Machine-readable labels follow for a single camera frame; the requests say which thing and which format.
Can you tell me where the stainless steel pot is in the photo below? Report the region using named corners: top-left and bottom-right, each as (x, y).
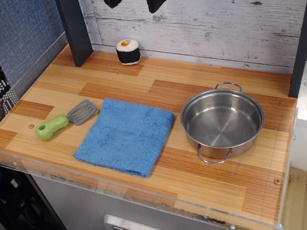
top-left (180, 81), bottom-right (265, 164)

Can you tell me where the dark grey post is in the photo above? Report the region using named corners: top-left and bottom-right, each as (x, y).
top-left (288, 1), bottom-right (307, 98)
top-left (55, 0), bottom-right (93, 67)

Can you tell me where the plush sushi roll toy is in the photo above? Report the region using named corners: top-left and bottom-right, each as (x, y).
top-left (115, 39), bottom-right (141, 66)

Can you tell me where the green handled grey spatula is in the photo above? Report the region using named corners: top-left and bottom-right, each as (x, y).
top-left (35, 100), bottom-right (97, 141)

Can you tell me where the dark grey right post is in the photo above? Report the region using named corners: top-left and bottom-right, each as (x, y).
top-left (288, 1), bottom-right (307, 98)

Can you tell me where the dark grey left post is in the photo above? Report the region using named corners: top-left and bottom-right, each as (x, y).
top-left (55, 0), bottom-right (93, 67)

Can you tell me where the blue cloth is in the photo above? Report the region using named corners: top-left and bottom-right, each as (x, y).
top-left (73, 98), bottom-right (174, 178)

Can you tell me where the clear acrylic guard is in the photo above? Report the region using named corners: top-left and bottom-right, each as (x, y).
top-left (0, 47), bottom-right (296, 230)

